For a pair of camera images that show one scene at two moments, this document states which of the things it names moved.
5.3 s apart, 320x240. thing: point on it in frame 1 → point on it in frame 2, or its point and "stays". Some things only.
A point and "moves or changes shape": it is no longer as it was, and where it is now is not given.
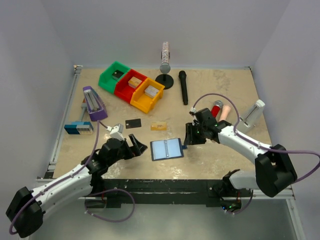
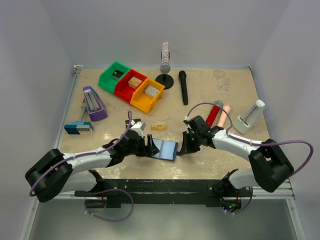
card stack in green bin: [117, 74] stays
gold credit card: [158, 126] stays
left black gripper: [140, 147] → [147, 151]
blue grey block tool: [80, 127] stays
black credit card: [133, 123] stays
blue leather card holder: [166, 149] moves or changes shape
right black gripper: [190, 139] → [186, 148]
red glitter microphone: [215, 108] stays
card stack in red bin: [134, 82] stays
